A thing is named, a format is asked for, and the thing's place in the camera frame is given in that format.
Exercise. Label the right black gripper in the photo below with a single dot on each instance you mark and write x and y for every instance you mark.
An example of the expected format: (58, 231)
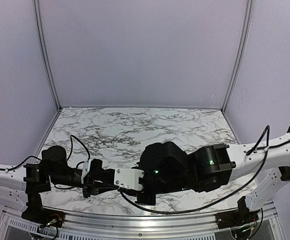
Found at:
(142, 200)

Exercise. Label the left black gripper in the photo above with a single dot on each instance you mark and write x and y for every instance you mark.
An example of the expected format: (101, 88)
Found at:
(97, 188)

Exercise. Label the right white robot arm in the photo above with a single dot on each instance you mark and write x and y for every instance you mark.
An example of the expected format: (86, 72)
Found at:
(168, 169)

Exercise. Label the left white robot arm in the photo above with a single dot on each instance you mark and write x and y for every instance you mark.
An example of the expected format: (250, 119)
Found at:
(53, 168)

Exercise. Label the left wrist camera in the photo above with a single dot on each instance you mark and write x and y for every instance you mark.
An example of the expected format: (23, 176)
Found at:
(90, 167)

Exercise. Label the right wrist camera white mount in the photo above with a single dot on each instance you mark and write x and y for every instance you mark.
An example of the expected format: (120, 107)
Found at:
(128, 178)

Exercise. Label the front aluminium rail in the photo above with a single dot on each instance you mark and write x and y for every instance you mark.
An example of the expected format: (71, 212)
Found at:
(87, 226)

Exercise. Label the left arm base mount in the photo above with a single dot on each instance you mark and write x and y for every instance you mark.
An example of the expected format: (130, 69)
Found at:
(43, 216)

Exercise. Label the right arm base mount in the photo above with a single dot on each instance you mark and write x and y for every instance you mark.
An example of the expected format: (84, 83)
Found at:
(235, 218)

